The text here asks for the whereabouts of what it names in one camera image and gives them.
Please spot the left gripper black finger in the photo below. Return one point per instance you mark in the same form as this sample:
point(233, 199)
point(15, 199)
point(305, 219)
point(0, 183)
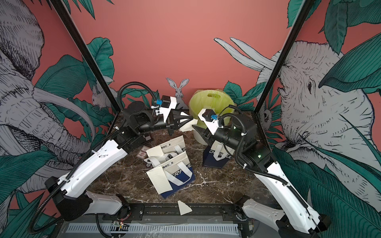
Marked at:
point(182, 122)
point(181, 114)

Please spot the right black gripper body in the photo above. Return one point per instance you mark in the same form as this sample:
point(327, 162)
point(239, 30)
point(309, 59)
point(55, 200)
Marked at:
point(222, 138)

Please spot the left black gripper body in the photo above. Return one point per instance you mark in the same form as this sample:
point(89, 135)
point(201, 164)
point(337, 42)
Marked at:
point(168, 122)

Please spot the navy white paper bag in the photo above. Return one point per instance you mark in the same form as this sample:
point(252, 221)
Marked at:
point(179, 173)
point(217, 155)
point(171, 149)

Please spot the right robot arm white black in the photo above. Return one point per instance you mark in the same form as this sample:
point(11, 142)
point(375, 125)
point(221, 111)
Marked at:
point(296, 218)

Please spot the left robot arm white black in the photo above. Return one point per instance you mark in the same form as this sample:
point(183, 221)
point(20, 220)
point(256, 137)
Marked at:
point(69, 192)

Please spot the white ribbed trash bin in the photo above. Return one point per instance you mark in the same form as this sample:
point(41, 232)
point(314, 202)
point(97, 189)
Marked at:
point(199, 138)

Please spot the yellow-green plastic bin liner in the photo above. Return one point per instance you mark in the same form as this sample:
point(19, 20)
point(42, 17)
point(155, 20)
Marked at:
point(217, 100)

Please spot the small red white card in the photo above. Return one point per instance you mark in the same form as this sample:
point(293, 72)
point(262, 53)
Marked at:
point(142, 154)

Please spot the torn white receipt scrap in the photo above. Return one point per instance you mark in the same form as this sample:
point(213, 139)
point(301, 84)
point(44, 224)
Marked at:
point(183, 208)

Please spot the white ribbed vent strip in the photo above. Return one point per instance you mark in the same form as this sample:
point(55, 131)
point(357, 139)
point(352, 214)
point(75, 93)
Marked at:
point(225, 229)

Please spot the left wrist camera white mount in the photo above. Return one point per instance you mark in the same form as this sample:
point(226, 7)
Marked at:
point(164, 106)

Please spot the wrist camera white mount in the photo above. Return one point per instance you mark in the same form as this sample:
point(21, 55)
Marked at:
point(164, 106)
point(210, 118)

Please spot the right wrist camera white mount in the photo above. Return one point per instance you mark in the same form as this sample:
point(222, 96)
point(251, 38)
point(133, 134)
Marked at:
point(210, 118)

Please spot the black mounting rail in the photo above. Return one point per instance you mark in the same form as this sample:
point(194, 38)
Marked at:
point(136, 211)

